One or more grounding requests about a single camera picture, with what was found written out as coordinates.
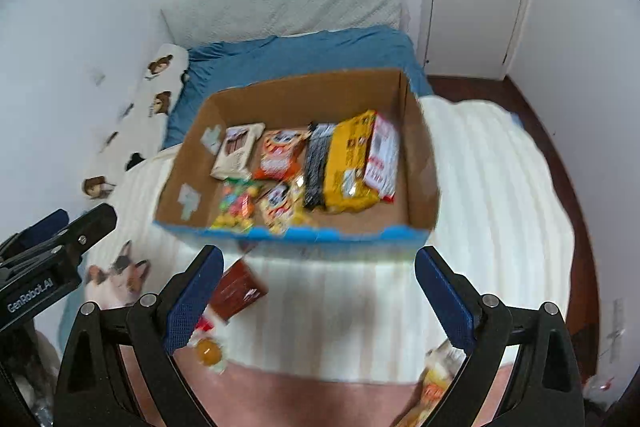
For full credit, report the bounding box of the blue bed sheet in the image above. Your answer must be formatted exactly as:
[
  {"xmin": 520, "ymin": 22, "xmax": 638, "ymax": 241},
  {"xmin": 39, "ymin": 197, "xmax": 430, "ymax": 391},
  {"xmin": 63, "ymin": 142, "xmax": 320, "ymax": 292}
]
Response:
[{"xmin": 162, "ymin": 26, "xmax": 433, "ymax": 150}]

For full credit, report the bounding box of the white chocolate wafer packet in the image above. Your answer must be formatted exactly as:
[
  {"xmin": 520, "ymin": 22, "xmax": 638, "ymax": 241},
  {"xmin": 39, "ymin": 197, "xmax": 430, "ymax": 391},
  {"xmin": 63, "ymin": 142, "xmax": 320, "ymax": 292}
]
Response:
[{"xmin": 210, "ymin": 123, "xmax": 266, "ymax": 180}]

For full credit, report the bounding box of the yellow cracker packet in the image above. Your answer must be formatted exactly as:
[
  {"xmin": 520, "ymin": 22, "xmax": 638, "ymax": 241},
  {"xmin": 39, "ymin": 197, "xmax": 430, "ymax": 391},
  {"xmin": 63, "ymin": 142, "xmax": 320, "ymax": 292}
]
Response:
[{"xmin": 395, "ymin": 339, "xmax": 468, "ymax": 427}]

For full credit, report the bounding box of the clear packet with orange egg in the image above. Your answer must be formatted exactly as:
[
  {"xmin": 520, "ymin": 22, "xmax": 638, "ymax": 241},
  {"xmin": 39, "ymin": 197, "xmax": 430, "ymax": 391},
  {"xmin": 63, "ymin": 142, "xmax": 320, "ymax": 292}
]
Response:
[{"xmin": 190, "ymin": 312, "xmax": 232, "ymax": 375}]

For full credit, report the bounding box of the colourful candy bag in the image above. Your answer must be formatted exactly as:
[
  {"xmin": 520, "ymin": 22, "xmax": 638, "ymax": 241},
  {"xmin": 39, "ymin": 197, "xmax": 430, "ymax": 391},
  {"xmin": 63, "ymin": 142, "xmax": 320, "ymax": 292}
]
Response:
[{"xmin": 209, "ymin": 179, "xmax": 263, "ymax": 235}]

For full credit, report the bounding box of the grey white pillow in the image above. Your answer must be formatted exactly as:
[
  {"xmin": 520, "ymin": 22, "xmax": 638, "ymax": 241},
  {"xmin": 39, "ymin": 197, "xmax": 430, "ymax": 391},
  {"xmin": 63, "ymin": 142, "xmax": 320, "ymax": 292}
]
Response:
[{"xmin": 160, "ymin": 0, "xmax": 403, "ymax": 50}]

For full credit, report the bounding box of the yellow panda snack packet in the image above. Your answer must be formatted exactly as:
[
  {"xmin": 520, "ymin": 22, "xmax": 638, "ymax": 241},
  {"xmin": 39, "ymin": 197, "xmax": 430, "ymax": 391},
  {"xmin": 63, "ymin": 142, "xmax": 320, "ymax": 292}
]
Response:
[{"xmin": 257, "ymin": 177, "xmax": 308, "ymax": 235}]

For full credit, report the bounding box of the dark red snack packet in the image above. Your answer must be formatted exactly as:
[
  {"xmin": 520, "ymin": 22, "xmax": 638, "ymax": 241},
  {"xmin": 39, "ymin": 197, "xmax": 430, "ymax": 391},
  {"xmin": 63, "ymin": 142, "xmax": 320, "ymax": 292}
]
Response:
[{"xmin": 206, "ymin": 259, "xmax": 269, "ymax": 323}]

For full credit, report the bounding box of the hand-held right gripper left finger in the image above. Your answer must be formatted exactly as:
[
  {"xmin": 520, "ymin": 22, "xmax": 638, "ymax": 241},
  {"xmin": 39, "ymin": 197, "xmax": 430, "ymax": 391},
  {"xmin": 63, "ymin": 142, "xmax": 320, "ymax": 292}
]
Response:
[{"xmin": 54, "ymin": 245, "xmax": 225, "ymax": 427}]

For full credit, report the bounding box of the black and yellow snack pack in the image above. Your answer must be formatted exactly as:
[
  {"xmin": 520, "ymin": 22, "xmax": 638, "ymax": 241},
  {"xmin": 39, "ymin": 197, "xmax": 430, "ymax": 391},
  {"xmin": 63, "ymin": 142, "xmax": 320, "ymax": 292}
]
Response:
[{"xmin": 302, "ymin": 109, "xmax": 377, "ymax": 214}]

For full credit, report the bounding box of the blue printed cardboard box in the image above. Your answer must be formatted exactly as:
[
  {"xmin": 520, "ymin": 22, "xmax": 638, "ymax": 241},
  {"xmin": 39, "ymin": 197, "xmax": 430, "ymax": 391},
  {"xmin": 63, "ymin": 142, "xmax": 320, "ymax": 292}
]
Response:
[{"xmin": 152, "ymin": 68, "xmax": 442, "ymax": 253}]

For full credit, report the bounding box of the red and white sachet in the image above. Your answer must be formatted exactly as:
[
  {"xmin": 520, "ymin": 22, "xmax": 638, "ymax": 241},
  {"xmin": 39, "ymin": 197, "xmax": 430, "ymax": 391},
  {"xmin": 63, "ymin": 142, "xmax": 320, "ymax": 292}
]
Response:
[{"xmin": 362, "ymin": 114, "xmax": 401, "ymax": 202}]

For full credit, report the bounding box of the orange panda snack packet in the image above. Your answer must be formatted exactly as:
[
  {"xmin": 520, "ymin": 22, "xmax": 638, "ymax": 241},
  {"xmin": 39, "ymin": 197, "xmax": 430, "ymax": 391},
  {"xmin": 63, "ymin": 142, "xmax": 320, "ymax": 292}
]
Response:
[{"xmin": 252, "ymin": 128, "xmax": 311, "ymax": 182}]

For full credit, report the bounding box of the bear print bolster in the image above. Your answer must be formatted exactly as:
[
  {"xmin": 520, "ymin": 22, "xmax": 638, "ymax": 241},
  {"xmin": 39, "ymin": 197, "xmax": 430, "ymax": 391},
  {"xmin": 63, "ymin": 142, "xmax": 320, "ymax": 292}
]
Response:
[{"xmin": 81, "ymin": 43, "xmax": 191, "ymax": 200}]

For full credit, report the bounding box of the clear plastic bag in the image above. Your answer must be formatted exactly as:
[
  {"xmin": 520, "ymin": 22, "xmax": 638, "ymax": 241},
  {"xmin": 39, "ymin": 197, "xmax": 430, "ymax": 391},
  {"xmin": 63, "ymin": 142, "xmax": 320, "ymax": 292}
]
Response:
[{"xmin": 582, "ymin": 372, "xmax": 626, "ymax": 408}]

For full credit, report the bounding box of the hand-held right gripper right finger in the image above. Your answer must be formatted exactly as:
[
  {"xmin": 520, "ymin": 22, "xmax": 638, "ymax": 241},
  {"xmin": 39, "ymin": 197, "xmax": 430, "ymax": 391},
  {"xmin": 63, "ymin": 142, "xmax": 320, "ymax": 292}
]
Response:
[{"xmin": 415, "ymin": 246, "xmax": 586, "ymax": 427}]

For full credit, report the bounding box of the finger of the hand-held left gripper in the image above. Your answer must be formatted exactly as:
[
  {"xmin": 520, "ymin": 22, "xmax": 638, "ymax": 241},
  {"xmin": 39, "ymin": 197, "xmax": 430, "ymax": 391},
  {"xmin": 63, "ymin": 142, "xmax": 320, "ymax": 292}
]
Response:
[
  {"xmin": 55, "ymin": 203, "xmax": 119, "ymax": 258},
  {"xmin": 0, "ymin": 208, "xmax": 69, "ymax": 265}
]

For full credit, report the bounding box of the cat printed blanket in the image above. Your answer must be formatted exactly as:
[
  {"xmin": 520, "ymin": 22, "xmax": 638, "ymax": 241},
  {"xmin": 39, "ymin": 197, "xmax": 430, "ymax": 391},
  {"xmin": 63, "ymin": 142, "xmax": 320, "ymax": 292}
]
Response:
[{"xmin": 82, "ymin": 94, "xmax": 576, "ymax": 427}]

